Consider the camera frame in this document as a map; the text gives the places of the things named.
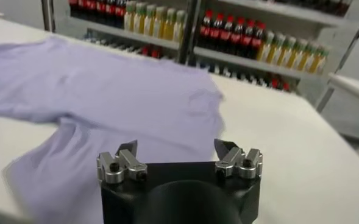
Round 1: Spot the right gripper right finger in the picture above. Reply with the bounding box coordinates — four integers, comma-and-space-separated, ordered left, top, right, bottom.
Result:
213, 138, 263, 180

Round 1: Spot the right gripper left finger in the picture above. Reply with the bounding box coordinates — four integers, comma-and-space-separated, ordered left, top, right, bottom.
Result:
96, 139, 149, 184

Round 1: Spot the purple cartoon-print T-shirt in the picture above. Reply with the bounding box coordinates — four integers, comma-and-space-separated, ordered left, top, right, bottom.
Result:
0, 36, 226, 224

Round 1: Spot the white cabinet shelf board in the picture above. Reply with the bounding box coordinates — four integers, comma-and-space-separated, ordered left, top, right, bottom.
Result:
218, 0, 349, 27
71, 18, 180, 51
194, 45, 323, 80

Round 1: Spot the yellow tea bottle green cap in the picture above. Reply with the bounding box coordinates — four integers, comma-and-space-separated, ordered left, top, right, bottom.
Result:
267, 32, 285, 65
277, 35, 296, 68
123, 0, 137, 32
172, 9, 186, 43
133, 2, 146, 34
152, 5, 166, 39
297, 41, 319, 72
257, 30, 275, 63
143, 4, 156, 37
308, 45, 330, 75
287, 38, 307, 70
162, 7, 176, 41

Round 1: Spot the red-cap cola bottle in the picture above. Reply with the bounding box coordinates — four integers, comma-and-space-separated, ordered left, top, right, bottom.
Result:
249, 21, 267, 60
86, 0, 97, 21
219, 14, 235, 53
95, 0, 107, 24
209, 12, 224, 51
68, 0, 79, 16
229, 16, 246, 55
199, 9, 213, 48
77, 0, 88, 19
105, 0, 116, 27
115, 0, 127, 29
240, 19, 255, 58

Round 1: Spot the beverage display cabinet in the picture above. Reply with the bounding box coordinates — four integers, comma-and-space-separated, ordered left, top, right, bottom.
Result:
40, 0, 359, 112

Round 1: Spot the small white metal-frame table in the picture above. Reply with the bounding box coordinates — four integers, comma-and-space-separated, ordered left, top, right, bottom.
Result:
315, 72, 359, 147

